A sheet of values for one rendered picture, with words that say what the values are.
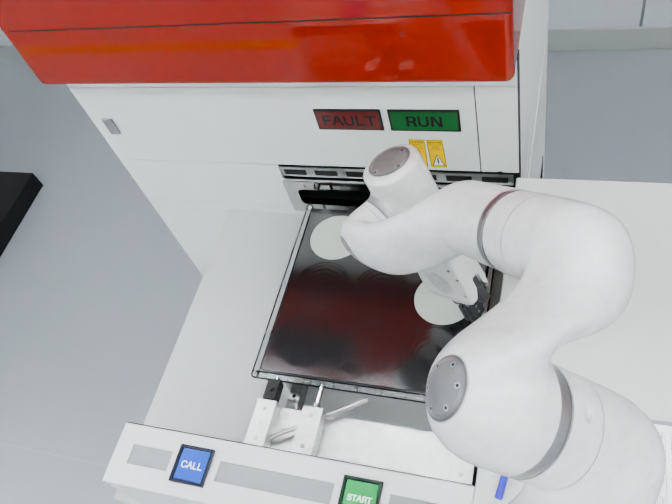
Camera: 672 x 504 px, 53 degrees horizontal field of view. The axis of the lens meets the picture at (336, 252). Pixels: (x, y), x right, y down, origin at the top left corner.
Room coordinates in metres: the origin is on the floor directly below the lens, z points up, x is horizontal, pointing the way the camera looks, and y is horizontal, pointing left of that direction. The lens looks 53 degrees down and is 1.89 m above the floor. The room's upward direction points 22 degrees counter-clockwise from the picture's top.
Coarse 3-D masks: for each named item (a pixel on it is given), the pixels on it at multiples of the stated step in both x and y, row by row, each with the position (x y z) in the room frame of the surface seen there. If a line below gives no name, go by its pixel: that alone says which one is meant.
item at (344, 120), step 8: (320, 112) 0.88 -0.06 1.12; (328, 112) 0.87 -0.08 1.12; (336, 112) 0.87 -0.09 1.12; (344, 112) 0.86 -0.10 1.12; (352, 112) 0.85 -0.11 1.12; (360, 112) 0.84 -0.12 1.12; (368, 112) 0.84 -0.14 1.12; (376, 112) 0.83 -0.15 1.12; (320, 120) 0.88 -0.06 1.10; (328, 120) 0.88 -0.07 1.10; (336, 120) 0.87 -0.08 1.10; (344, 120) 0.86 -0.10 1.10; (352, 120) 0.85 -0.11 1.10; (360, 120) 0.84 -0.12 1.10; (368, 120) 0.84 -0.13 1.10; (376, 120) 0.83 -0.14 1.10; (344, 128) 0.86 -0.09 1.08; (352, 128) 0.85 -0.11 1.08; (360, 128) 0.85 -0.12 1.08; (368, 128) 0.84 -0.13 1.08; (376, 128) 0.83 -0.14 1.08
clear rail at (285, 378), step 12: (252, 372) 0.58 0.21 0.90; (264, 372) 0.58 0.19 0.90; (300, 384) 0.53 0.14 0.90; (312, 384) 0.52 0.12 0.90; (324, 384) 0.51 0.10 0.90; (336, 384) 0.51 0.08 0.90; (348, 384) 0.50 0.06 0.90; (384, 396) 0.46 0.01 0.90; (396, 396) 0.45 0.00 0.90; (408, 396) 0.44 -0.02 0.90
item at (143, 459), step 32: (128, 448) 0.51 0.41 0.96; (160, 448) 0.49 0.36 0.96; (224, 448) 0.45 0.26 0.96; (256, 448) 0.43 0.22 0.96; (128, 480) 0.46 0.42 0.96; (160, 480) 0.44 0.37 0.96; (224, 480) 0.40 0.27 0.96; (256, 480) 0.38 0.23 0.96; (288, 480) 0.37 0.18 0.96; (320, 480) 0.35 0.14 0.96; (384, 480) 0.31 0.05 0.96; (416, 480) 0.30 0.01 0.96
